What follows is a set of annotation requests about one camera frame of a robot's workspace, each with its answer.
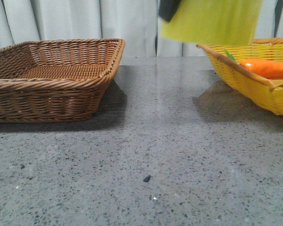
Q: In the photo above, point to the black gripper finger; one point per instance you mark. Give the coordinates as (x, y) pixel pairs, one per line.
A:
(167, 9)

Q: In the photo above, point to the yellow tape roll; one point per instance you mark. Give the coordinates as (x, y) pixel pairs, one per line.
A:
(214, 22)

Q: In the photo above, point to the grey curtain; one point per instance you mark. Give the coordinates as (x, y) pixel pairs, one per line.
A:
(135, 21)

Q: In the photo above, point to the orange toy carrot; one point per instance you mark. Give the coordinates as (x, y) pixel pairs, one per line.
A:
(268, 69)

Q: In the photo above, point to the brown wicker basket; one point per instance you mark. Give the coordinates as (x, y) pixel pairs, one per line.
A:
(56, 80)

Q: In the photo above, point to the yellow woven basket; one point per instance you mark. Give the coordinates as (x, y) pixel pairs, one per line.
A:
(266, 93)

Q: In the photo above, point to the small black debris chip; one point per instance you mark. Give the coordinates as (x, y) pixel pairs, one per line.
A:
(147, 178)

